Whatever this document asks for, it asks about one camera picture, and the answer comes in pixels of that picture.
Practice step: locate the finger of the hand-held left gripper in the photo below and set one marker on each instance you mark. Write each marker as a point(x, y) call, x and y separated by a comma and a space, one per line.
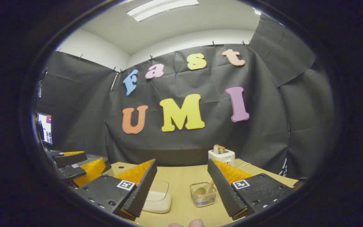
point(71, 160)
point(88, 171)

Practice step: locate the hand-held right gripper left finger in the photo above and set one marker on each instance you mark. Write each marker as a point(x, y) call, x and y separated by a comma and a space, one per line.
point(143, 192)

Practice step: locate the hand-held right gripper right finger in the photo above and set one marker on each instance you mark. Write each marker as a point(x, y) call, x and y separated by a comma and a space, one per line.
point(224, 192)

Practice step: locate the wooden spoon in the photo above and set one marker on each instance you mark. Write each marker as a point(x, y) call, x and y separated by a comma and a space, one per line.
point(200, 190)

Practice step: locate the computer monitor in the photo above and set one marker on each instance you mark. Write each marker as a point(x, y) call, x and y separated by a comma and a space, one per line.
point(46, 127)

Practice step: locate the white toaster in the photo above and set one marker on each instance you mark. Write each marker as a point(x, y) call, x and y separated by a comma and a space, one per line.
point(224, 157)

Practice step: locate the toasted bread slice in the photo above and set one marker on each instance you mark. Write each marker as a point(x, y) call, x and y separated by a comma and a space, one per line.
point(222, 149)
point(216, 149)

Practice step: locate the black backdrop cloth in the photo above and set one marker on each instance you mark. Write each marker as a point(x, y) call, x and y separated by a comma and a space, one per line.
point(200, 138)

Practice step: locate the metal backdrop stand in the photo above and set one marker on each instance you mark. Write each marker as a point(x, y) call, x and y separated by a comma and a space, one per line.
point(283, 168)

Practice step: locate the ceiling light panel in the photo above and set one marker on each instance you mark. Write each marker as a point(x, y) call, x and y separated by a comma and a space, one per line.
point(161, 9)

